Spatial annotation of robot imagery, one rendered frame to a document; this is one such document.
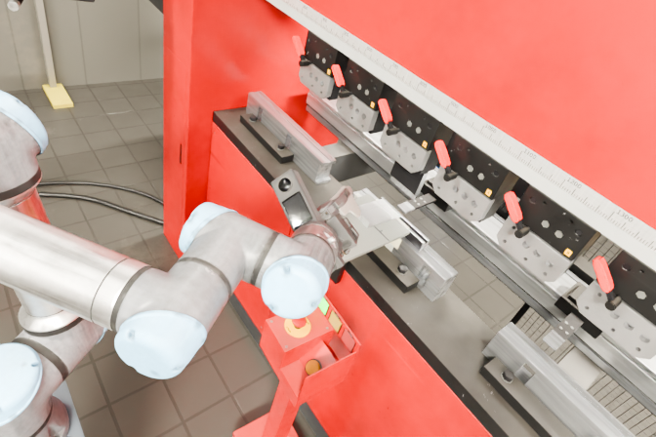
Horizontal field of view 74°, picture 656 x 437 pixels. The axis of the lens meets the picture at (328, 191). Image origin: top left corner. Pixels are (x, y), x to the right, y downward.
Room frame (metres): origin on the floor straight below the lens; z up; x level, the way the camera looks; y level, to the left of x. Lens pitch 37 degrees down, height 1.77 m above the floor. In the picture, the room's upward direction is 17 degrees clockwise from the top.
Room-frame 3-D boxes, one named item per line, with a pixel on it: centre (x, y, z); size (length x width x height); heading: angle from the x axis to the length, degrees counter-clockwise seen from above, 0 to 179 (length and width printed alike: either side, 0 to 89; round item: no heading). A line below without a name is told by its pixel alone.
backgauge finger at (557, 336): (0.79, -0.69, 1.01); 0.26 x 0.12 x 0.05; 138
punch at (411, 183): (1.03, -0.20, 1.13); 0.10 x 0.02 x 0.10; 48
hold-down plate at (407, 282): (0.96, -0.19, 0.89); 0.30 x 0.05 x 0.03; 48
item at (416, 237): (1.00, -0.23, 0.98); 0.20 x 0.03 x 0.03; 48
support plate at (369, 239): (0.92, -0.10, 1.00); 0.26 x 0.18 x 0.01; 138
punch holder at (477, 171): (0.91, -0.33, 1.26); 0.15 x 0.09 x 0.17; 48
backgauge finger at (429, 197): (1.14, -0.31, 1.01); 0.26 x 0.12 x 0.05; 138
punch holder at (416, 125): (1.04, -0.18, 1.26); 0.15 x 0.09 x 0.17; 48
